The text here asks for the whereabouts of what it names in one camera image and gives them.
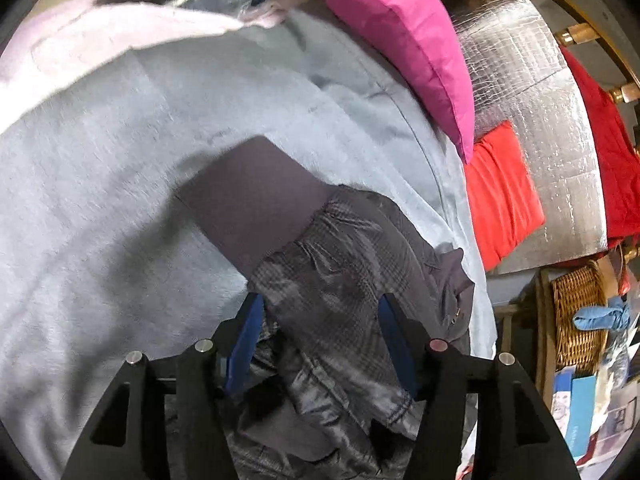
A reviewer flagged grey plaid garment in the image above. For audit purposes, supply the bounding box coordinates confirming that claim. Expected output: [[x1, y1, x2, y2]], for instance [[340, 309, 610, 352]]
[[165, 135, 476, 480]]

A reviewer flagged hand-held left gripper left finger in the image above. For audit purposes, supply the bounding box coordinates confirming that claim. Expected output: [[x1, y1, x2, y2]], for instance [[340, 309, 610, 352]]
[[60, 292, 266, 480]]

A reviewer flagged red cloth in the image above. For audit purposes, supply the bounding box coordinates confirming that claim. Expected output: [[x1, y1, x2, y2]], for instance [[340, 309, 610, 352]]
[[560, 47, 640, 252]]

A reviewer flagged blue cloth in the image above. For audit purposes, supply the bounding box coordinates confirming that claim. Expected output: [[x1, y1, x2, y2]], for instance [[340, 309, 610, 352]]
[[572, 297, 633, 334]]

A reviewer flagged magenta pillow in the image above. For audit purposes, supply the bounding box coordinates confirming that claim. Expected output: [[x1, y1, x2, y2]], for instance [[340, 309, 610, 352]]
[[300, 0, 476, 164]]

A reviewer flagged red cushion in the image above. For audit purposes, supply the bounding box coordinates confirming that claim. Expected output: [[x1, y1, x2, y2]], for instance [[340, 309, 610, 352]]
[[465, 121, 546, 271]]

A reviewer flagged pale pink cloth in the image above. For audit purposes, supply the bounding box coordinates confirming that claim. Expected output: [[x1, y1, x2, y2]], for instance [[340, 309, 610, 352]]
[[0, 0, 287, 131]]

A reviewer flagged wooden bed rail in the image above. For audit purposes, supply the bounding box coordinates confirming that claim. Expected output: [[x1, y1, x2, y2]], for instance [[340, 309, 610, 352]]
[[414, 0, 640, 108]]

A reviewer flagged pile of papers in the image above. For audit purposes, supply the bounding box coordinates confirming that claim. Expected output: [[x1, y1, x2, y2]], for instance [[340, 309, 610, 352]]
[[590, 330, 640, 463]]

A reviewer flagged silver foil mat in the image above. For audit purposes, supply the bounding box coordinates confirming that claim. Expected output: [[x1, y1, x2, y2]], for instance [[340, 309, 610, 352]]
[[452, 0, 615, 277]]

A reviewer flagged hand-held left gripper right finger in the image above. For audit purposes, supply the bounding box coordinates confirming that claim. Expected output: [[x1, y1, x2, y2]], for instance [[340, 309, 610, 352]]
[[377, 292, 583, 480]]

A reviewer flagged light blue blanket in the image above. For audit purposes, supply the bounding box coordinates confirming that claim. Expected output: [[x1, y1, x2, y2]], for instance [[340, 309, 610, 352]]
[[0, 10, 498, 480]]

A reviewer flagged wicker basket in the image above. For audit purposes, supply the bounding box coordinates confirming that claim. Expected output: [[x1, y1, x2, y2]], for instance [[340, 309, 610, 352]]
[[550, 259, 627, 377]]

